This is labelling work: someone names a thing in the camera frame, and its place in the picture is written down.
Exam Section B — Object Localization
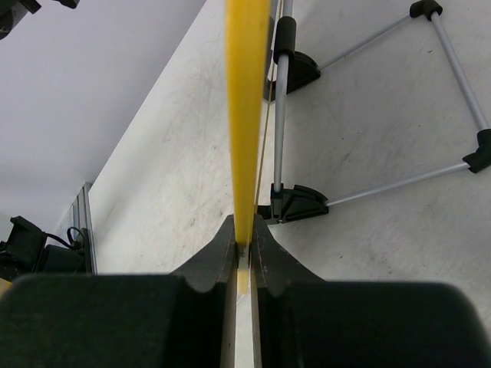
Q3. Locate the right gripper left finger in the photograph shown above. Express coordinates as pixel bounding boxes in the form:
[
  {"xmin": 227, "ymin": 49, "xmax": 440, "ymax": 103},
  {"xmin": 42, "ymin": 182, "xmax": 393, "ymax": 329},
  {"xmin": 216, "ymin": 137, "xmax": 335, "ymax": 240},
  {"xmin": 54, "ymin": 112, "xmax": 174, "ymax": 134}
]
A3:
[{"xmin": 1, "ymin": 217, "xmax": 235, "ymax": 367}]

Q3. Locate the metal whiteboard stand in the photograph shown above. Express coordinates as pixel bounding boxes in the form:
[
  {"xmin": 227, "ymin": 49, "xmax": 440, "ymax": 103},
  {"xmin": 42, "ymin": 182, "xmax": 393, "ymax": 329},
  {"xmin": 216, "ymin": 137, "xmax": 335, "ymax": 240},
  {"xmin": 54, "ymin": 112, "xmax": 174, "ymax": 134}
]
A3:
[{"xmin": 255, "ymin": 0, "xmax": 491, "ymax": 225}]

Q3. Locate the aluminium mounting rail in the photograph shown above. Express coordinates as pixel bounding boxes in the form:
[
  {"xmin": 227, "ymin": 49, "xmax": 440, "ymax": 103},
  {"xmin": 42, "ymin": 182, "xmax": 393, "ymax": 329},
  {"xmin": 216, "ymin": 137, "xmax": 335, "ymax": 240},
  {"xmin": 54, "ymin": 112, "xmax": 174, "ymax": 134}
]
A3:
[{"xmin": 55, "ymin": 182, "xmax": 97, "ymax": 274}]

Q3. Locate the yellow framed whiteboard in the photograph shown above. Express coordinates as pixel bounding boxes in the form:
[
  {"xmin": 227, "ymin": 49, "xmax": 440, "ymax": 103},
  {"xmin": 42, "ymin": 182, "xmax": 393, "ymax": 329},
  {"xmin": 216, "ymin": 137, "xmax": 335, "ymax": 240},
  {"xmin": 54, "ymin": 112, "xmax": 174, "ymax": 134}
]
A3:
[{"xmin": 224, "ymin": 0, "xmax": 272, "ymax": 294}]

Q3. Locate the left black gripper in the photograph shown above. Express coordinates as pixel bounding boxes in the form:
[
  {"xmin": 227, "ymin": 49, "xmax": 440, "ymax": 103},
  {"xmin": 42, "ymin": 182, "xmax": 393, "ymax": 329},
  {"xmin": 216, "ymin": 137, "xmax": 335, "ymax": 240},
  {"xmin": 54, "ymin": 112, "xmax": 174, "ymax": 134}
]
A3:
[{"xmin": 0, "ymin": 0, "xmax": 81, "ymax": 41}]

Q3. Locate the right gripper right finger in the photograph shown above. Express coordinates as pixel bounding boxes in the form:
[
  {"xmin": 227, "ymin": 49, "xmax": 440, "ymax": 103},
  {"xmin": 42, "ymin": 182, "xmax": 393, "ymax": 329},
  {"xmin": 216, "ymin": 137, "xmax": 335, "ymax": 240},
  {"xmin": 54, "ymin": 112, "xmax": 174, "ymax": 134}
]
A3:
[{"xmin": 251, "ymin": 216, "xmax": 490, "ymax": 367}]

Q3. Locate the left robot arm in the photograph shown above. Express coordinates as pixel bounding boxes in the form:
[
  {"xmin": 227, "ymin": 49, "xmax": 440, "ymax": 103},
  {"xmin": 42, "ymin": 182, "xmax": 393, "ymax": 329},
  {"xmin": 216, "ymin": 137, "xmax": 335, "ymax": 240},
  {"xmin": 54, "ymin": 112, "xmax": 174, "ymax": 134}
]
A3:
[{"xmin": 1, "ymin": 216, "xmax": 92, "ymax": 285}]

